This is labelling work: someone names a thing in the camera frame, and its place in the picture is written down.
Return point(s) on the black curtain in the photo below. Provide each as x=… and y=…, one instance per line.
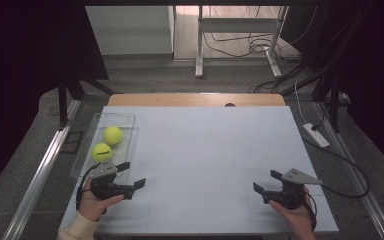
x=373, y=83
x=20, y=83

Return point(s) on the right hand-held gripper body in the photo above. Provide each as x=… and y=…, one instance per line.
x=288, y=196

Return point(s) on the person's right hand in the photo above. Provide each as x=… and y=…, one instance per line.
x=295, y=216

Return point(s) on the aluminium floor rail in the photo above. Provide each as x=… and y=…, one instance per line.
x=360, y=183
x=40, y=176

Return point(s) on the white metal stand frame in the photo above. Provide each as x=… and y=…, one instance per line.
x=236, y=25

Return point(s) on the black metal stand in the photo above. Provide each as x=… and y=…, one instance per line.
x=62, y=103
x=334, y=106

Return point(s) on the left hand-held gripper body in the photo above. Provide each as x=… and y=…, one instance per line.
x=108, y=186

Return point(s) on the person's left hand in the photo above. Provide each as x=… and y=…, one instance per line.
x=91, y=206

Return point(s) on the white panel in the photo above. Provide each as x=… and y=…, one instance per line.
x=130, y=30

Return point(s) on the white power strip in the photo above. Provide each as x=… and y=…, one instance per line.
x=316, y=135

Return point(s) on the yellow tennis ball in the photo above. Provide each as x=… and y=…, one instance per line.
x=112, y=135
x=101, y=152

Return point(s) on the clear plastic container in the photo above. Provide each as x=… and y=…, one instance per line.
x=126, y=143

